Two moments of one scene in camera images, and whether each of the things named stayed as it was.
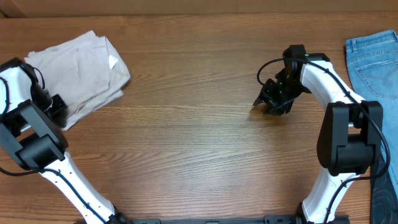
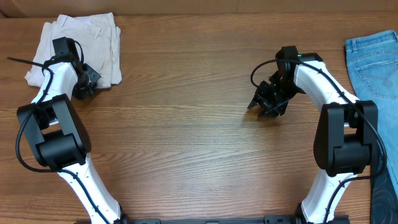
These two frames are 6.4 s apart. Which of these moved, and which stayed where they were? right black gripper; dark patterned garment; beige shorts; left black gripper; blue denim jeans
Moved: beige shorts; left black gripper
Stayed: dark patterned garment; right black gripper; blue denim jeans
